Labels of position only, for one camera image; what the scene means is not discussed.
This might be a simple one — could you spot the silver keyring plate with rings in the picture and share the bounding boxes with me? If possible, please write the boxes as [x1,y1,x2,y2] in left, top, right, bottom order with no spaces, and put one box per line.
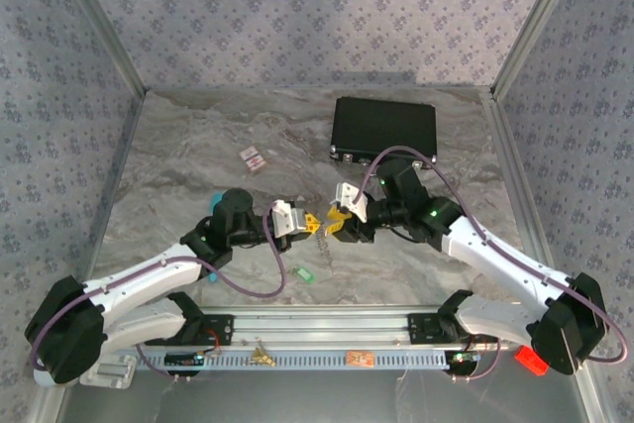
[311,229,334,259]

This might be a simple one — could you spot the green key tag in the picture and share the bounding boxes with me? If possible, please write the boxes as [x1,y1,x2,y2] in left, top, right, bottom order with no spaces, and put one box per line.
[289,264,317,285]

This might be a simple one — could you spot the turquoise plastic pen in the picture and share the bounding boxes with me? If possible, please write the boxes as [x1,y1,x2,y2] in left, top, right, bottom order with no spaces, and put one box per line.
[202,189,228,285]

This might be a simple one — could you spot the black aluminium case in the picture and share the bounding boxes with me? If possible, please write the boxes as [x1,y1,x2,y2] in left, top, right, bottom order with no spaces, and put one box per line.
[329,96,440,179]

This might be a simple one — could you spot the small red white card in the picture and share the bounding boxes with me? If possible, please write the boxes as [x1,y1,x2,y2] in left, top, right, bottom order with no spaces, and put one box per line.
[239,144,268,175]

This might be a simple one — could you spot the orange sticker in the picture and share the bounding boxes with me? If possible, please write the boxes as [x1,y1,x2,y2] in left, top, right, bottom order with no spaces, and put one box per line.
[345,350,375,369]

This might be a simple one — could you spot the gold triangular piece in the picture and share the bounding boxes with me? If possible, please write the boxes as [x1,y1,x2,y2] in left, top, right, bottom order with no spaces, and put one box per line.
[249,346,276,368]

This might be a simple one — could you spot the red plastic block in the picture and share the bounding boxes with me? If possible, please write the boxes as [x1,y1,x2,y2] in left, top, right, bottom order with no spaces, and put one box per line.
[513,346,551,375]

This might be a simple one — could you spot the white tape roll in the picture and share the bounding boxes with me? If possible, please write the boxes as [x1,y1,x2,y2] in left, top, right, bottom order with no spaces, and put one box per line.
[32,368,63,388]

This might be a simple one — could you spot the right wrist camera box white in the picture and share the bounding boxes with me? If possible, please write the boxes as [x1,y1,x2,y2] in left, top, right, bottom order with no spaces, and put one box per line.
[334,182,370,224]

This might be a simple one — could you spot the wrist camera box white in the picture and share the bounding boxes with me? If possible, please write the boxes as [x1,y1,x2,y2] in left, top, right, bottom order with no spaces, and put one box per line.
[334,182,370,224]
[269,199,309,239]

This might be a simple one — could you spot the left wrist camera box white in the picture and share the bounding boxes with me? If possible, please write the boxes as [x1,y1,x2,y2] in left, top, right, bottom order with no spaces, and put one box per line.
[269,199,309,239]

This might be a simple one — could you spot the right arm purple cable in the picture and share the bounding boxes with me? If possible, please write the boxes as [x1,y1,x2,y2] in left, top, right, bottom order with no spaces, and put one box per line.
[354,145,626,384]

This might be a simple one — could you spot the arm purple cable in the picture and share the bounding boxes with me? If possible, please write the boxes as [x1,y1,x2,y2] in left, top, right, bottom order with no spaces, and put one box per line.
[29,204,288,383]
[354,145,626,384]

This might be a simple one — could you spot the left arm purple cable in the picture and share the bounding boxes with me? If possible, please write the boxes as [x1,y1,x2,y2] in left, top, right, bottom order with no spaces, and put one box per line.
[29,204,288,383]

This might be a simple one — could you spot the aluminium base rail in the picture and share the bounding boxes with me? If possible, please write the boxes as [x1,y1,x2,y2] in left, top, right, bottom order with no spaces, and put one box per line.
[98,304,539,351]

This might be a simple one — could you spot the aluminium side rail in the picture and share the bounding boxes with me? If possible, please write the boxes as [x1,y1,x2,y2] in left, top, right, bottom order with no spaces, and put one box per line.
[482,88,559,290]
[78,88,150,308]

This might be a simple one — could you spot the slotted grey cable duct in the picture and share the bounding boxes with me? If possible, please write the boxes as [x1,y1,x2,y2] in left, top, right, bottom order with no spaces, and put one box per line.
[133,349,453,370]

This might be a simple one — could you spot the grey metal bracket plate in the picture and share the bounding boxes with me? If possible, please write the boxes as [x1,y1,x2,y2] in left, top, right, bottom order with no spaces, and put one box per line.
[78,356,136,389]

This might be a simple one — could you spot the aluminium frame post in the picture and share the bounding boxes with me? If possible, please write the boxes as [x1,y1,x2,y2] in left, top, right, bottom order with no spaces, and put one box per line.
[488,0,589,98]
[49,0,150,96]

